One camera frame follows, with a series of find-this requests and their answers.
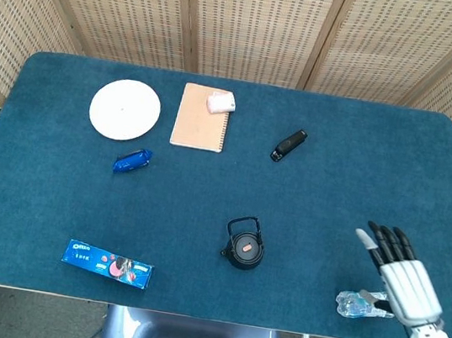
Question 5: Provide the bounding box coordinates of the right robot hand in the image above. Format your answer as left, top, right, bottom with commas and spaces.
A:
343, 219, 452, 331

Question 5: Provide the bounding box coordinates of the small black kettle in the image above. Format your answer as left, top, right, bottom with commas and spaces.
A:
218, 213, 270, 274

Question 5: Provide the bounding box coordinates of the clear water bottle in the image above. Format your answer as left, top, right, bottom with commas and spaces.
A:
333, 283, 400, 325

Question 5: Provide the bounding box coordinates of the black stapler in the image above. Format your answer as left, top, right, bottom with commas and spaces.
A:
269, 125, 309, 166

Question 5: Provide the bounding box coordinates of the teal table cloth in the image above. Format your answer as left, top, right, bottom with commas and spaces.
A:
0, 43, 452, 338

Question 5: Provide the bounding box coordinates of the pink tissue pack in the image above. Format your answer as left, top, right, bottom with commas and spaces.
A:
204, 90, 238, 117

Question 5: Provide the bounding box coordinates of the brown spiral notebook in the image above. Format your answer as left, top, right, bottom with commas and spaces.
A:
168, 81, 236, 156

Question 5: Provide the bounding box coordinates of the blue Oreo box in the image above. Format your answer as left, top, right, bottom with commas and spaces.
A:
57, 237, 157, 292

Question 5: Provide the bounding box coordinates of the blue snack packet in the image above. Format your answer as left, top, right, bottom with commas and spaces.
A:
111, 144, 154, 179

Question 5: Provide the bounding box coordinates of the woven folding screen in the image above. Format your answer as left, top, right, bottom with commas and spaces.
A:
0, 0, 452, 272

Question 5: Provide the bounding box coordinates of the white round plate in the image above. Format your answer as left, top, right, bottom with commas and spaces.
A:
84, 74, 166, 147

